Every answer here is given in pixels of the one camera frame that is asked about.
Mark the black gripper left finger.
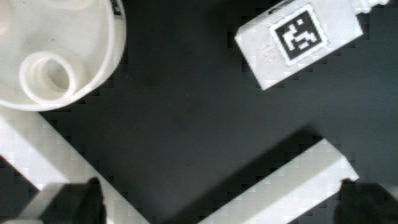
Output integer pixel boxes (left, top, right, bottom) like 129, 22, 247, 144
35, 178, 106, 224

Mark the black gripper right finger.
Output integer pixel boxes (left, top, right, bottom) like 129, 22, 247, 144
334, 179, 398, 224

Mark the white round stool seat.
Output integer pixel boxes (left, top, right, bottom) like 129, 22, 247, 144
0, 0, 126, 111

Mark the white front fence bar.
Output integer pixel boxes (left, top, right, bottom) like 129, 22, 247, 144
0, 107, 149, 224

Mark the white fence bar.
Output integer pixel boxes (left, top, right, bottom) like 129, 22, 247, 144
0, 107, 149, 224
197, 139, 358, 224

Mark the white right fence bar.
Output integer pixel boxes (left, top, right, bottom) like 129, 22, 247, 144
197, 139, 358, 224

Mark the white stool leg with tag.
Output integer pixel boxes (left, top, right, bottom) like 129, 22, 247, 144
234, 0, 390, 90

